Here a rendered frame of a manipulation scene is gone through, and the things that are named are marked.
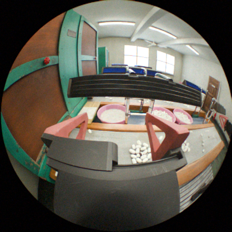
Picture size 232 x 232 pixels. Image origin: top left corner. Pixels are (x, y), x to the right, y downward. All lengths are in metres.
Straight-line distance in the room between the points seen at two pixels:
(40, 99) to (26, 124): 0.14
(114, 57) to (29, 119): 5.13
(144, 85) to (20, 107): 0.48
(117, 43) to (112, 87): 5.20
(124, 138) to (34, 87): 0.58
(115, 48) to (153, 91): 5.11
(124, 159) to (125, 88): 0.34
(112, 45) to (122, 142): 5.24
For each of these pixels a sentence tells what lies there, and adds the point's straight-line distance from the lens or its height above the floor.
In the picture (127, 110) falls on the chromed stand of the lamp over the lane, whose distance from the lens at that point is 0.51.
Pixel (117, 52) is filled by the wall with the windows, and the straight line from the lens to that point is 5.29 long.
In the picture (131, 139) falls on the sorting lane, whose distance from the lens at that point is 0.52.
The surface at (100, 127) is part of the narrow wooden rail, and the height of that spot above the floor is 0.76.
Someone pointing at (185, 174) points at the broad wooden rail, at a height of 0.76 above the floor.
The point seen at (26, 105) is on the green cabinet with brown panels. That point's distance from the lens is 0.41.
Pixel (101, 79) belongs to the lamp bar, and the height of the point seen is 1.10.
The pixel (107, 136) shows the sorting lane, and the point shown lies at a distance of 0.53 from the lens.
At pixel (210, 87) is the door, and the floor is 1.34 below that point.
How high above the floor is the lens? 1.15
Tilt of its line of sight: 36 degrees down
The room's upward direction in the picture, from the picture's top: straight up
